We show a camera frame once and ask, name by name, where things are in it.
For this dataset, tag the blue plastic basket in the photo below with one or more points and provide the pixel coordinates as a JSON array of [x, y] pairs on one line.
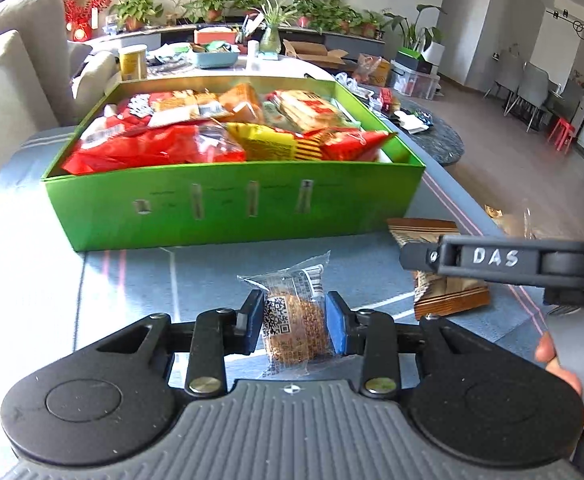
[[214, 59]]

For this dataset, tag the yellow rice cracker packet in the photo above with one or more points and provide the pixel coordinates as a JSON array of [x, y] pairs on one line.
[[312, 110]]

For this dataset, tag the brown striped snack packet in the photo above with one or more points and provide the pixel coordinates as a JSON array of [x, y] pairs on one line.
[[447, 297]]

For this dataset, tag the grey sofa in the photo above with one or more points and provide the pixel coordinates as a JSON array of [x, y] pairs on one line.
[[16, 85]]

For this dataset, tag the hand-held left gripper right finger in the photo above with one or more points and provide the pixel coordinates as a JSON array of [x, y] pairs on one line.
[[339, 325]]

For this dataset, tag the dark round side table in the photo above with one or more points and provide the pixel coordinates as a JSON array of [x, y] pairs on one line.
[[442, 140]]

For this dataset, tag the small white bottle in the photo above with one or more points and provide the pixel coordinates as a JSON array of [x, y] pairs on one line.
[[254, 50]]

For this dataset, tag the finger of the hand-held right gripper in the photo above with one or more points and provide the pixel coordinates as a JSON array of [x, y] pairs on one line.
[[472, 257]]

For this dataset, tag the yellow tin can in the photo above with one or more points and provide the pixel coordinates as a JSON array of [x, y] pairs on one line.
[[132, 62]]

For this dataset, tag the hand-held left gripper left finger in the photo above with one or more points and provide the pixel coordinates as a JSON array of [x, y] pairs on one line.
[[256, 327]]

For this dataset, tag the tall plant in white planter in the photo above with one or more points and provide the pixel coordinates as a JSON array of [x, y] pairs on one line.
[[434, 50]]

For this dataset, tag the black and green box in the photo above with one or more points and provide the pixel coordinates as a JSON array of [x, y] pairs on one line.
[[414, 60]]

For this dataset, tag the yellow and red snack bag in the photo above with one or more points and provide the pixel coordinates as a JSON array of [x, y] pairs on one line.
[[292, 142]]

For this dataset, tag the crinkled clear snack packet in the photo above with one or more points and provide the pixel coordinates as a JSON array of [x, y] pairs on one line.
[[512, 222]]

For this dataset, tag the orange tissue box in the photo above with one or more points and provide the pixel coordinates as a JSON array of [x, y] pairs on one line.
[[216, 36]]

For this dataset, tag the orange and white snack packet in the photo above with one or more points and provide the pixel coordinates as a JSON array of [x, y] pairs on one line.
[[186, 107]]

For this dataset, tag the grey dining chair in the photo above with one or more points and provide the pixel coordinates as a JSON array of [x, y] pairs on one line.
[[504, 85], [534, 90]]

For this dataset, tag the white plastic bag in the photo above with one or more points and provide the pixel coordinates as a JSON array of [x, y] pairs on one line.
[[346, 79]]

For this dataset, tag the open cardboard box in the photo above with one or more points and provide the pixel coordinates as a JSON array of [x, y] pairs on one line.
[[312, 52]]

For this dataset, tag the large red snack bag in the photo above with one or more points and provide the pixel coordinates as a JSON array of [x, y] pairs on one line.
[[146, 152]]

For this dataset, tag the glass vase with spider plant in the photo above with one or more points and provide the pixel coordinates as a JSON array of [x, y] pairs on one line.
[[272, 35]]

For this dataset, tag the potted green plant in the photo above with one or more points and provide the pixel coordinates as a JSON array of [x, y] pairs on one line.
[[322, 12], [211, 5], [134, 10], [367, 22]]

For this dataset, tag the orange shopping bag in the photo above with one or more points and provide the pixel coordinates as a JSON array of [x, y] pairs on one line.
[[374, 72]]

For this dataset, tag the green cardboard box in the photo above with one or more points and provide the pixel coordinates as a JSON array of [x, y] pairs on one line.
[[221, 205]]

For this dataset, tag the red cartoon face snack bag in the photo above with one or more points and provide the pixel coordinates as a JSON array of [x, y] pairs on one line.
[[104, 130]]

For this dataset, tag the long television cabinet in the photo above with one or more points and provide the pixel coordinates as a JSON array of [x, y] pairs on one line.
[[171, 35]]

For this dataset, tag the red plastic stool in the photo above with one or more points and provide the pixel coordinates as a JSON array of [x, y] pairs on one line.
[[563, 132]]

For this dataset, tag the crumpled white tissue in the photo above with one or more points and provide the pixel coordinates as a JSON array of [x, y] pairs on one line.
[[414, 121]]

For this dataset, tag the clear storage bin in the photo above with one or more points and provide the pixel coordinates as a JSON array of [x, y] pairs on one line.
[[414, 82]]

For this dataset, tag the clear round cake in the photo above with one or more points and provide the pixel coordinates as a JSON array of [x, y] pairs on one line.
[[292, 325]]

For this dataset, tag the white oval coffee table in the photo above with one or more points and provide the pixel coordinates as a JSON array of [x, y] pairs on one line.
[[282, 67]]

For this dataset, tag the red flower arrangement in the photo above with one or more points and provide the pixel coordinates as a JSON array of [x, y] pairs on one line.
[[89, 10]]

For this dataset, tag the person's right hand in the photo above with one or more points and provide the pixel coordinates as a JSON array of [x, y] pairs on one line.
[[567, 385]]

